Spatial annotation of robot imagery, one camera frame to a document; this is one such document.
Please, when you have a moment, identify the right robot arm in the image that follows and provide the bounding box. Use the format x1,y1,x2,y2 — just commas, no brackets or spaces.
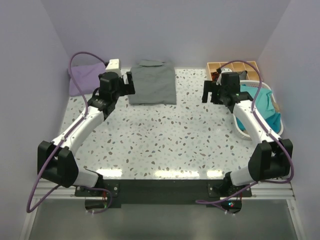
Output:
202,72,295,205

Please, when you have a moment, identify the beige garment in basket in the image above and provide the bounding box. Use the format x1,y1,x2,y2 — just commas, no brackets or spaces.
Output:
272,101,281,113

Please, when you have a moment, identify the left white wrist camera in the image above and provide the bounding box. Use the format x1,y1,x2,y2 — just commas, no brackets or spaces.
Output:
105,59,122,77

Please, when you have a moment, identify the aluminium frame rail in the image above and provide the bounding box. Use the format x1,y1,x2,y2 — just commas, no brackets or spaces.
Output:
18,178,297,240

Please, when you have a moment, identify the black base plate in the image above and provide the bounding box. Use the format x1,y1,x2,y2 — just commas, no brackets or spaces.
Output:
74,178,253,210

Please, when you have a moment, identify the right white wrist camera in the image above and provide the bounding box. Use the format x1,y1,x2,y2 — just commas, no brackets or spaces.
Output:
215,68,232,85

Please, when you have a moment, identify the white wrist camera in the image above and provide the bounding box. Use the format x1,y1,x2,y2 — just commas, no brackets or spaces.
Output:
215,68,232,85
105,59,122,77

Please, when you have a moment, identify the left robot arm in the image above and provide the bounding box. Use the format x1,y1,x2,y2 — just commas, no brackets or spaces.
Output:
37,71,135,196

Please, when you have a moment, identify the folded purple shirt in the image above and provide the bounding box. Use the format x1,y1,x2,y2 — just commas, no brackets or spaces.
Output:
71,62,106,95

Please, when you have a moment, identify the grey cloth in box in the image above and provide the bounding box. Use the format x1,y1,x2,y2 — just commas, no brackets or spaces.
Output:
237,70,248,81

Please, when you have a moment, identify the blue t shirt in basket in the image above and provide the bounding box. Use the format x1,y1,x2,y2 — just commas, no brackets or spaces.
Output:
236,84,281,134

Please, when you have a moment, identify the white laundry basket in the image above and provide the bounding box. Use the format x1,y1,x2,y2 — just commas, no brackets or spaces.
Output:
233,80,284,141

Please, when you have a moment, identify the folded grey shirt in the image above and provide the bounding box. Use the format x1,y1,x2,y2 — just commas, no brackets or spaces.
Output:
128,60,177,105

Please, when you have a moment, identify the wooden compartment box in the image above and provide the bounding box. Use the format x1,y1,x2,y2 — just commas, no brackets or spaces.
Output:
206,61,259,81

